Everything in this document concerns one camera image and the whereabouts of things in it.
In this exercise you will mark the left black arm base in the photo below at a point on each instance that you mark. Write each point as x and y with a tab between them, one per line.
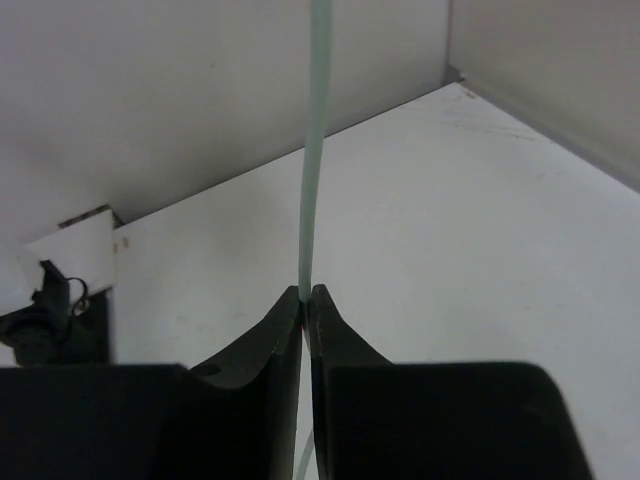
64	324

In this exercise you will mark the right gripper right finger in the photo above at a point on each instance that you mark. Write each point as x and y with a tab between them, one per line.
374	419

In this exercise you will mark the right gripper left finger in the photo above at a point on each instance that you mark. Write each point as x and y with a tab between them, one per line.
233	416

